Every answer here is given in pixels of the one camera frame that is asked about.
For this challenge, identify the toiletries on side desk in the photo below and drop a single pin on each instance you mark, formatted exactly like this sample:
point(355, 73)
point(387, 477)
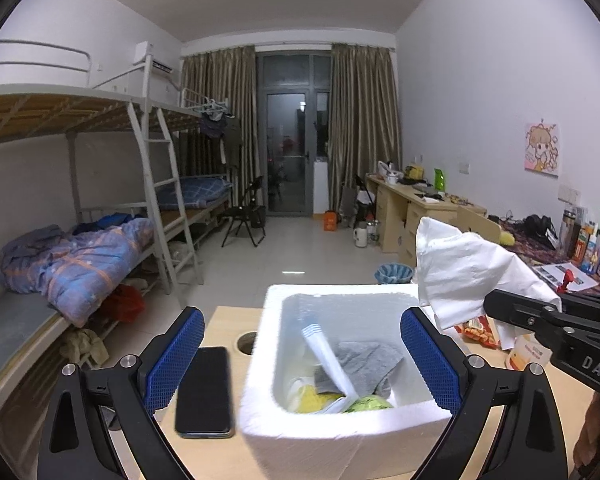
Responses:
point(579, 240)

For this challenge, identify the wooden desk with drawers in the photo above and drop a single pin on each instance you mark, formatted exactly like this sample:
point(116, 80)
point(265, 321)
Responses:
point(399, 210)

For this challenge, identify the blue patterned quilt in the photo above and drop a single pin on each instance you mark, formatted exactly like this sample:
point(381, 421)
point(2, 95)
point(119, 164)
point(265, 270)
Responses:
point(74, 273)

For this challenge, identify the brown curtains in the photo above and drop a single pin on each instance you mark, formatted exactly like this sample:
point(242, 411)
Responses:
point(362, 119)

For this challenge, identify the person's right hand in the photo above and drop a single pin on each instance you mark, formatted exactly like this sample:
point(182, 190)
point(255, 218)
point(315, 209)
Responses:
point(586, 452)

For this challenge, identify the red snack packets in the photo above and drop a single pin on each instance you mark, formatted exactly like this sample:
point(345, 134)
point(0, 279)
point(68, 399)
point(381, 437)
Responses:
point(479, 330)

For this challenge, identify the white styrofoam box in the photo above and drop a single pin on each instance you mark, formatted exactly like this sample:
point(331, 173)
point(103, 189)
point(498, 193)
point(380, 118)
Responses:
point(296, 413)

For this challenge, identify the cartoon girl wall poster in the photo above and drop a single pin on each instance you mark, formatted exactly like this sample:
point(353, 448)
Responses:
point(542, 150)

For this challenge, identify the white cloth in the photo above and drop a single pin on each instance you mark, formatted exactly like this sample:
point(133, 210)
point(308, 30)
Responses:
point(455, 271)

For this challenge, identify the long patterned side desk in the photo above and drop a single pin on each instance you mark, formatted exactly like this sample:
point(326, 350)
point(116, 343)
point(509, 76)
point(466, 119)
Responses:
point(526, 238)

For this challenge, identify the green floral tissue pack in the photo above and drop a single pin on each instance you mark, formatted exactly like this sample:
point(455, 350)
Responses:
point(373, 402)

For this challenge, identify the white air conditioner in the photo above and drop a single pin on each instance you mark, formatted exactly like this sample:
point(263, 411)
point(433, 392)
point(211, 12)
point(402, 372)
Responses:
point(144, 50)

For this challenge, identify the wooden smiley chair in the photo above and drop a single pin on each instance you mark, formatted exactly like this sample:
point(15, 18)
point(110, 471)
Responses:
point(468, 220)

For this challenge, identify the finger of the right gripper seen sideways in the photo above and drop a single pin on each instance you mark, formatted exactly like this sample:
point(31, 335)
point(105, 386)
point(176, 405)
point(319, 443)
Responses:
point(538, 317)

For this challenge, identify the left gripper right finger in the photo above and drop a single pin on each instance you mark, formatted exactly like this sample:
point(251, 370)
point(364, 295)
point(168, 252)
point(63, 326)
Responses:
point(528, 443)

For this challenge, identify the black folding chair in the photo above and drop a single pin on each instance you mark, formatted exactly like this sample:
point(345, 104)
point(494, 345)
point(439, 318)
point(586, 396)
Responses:
point(247, 214)

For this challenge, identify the blue waste basket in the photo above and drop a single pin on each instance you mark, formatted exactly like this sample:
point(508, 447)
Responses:
point(394, 273)

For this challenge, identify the grey cloth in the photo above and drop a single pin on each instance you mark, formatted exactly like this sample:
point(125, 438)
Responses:
point(368, 365)

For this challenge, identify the white lotion pump bottle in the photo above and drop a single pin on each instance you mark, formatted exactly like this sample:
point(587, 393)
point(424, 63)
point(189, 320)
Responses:
point(535, 344)

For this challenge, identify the white foam strip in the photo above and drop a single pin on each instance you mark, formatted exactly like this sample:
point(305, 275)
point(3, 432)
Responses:
point(317, 341)

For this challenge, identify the black smartphone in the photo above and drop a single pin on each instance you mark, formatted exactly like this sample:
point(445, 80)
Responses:
point(204, 407)

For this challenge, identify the glass balcony door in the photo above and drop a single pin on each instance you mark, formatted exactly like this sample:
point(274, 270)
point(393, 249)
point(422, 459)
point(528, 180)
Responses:
point(293, 114)

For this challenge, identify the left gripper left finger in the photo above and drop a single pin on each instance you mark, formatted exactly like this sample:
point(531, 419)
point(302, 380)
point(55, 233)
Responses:
point(76, 443)

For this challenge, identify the yellow foam net sleeve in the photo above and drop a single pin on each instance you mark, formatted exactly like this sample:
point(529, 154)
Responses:
point(308, 400)

